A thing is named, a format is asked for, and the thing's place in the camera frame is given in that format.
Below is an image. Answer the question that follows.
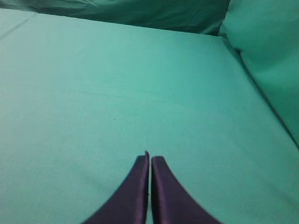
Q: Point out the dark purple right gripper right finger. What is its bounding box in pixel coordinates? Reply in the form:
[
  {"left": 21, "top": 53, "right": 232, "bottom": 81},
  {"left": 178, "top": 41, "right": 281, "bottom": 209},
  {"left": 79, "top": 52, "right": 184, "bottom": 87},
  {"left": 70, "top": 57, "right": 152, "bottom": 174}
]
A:
[{"left": 151, "top": 156, "right": 219, "bottom": 224}]

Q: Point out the green tablecloth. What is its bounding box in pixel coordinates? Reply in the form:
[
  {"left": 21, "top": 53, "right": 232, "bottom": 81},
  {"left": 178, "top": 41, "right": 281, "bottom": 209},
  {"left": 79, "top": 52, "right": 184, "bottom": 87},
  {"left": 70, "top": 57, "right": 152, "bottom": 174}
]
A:
[{"left": 0, "top": 9, "right": 299, "bottom": 224}]

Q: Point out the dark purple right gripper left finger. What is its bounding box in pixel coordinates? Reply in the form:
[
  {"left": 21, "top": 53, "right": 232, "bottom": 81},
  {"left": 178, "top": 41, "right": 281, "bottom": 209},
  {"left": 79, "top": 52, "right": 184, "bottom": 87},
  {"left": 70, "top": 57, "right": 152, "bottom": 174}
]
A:
[{"left": 83, "top": 152, "right": 150, "bottom": 224}]

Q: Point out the green backdrop cloth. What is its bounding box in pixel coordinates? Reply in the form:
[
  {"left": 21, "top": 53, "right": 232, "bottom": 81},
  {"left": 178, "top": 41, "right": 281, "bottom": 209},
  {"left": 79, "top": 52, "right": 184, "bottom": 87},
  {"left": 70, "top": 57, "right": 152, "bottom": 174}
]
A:
[{"left": 0, "top": 0, "right": 230, "bottom": 35}]

